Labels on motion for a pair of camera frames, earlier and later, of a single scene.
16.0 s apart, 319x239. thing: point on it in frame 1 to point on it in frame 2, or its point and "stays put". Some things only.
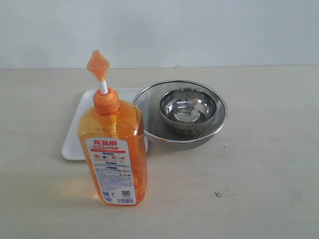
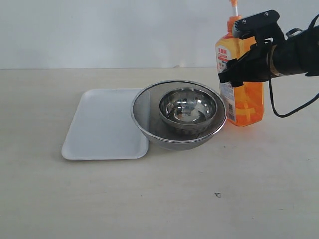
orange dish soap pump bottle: (113, 145) to (243, 105)
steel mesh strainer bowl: (181, 115) stays put
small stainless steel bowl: (187, 111) stays put
